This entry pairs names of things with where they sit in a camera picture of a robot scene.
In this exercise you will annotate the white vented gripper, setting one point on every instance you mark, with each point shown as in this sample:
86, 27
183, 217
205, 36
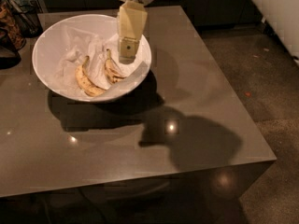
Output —
131, 19

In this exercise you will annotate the brown patterned jar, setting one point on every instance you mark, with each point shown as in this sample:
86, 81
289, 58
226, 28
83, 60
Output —
8, 23

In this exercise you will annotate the white crumpled paper liner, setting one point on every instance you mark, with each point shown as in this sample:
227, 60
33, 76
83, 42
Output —
79, 44

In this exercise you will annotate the spotted yellow banana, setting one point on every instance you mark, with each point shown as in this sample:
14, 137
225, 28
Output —
84, 82
111, 70

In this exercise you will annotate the white bowl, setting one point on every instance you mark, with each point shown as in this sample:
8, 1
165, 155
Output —
50, 46

